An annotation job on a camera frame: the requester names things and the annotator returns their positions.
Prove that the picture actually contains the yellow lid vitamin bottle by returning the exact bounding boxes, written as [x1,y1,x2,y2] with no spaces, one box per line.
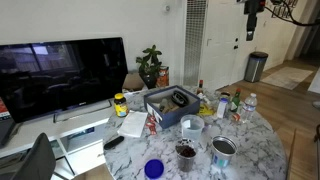
[113,92,129,118]

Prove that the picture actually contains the white panel door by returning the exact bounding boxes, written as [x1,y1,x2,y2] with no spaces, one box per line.
[199,0,250,91]

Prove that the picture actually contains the beige floor rug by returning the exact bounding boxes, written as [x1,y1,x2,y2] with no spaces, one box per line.
[259,66,314,91]

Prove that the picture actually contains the blue shoe box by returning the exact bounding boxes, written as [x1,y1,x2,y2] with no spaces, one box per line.
[143,84,202,130]

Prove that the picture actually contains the dark grey chair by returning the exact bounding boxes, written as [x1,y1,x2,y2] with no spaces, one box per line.
[11,132,57,180]

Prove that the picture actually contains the red cap hot sauce bottle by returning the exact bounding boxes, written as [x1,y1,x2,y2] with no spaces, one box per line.
[196,79,205,98]

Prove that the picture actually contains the steel trash can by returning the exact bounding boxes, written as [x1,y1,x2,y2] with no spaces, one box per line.
[243,51,269,84]

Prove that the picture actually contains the black flat screen television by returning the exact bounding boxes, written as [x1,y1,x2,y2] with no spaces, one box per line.
[0,37,129,124]

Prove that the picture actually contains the clear plastic water bottle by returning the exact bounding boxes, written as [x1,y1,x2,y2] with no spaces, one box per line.
[240,92,258,124]

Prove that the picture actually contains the red ketchup packets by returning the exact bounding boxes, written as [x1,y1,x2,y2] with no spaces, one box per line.
[145,114,158,136]

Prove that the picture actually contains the white wall heater grille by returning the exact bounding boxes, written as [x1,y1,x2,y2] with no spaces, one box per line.
[183,0,208,87]

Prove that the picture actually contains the white television stand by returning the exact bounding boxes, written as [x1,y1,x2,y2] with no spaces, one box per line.
[0,99,118,180]

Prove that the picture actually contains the white bottle blue cap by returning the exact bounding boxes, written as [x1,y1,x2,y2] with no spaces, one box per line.
[216,97,230,120]

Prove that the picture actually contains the black pouch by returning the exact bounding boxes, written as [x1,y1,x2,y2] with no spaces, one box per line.
[171,90,190,108]

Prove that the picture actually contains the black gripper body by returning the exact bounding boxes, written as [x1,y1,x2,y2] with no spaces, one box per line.
[243,0,267,15]

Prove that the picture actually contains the green potted plant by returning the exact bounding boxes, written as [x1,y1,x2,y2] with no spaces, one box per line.
[135,44,164,90]

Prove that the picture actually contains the silver metal cup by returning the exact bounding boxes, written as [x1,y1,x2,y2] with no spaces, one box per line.
[211,135,238,169]

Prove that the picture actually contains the small white bottle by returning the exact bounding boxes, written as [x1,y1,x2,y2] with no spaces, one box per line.
[159,98,169,113]

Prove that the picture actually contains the small plastic cup dark contents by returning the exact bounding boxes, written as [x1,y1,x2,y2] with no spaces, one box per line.
[175,138,198,173]

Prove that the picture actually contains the green glass sauce bottle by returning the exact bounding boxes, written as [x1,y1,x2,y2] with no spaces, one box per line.
[230,87,242,113]

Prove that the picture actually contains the black remote control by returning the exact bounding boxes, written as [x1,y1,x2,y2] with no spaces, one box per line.
[103,135,125,151]

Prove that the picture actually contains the blue round lid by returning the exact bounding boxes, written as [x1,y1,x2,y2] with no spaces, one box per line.
[144,158,165,180]

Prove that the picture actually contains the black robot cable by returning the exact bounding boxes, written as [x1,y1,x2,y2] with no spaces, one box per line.
[264,0,320,28]

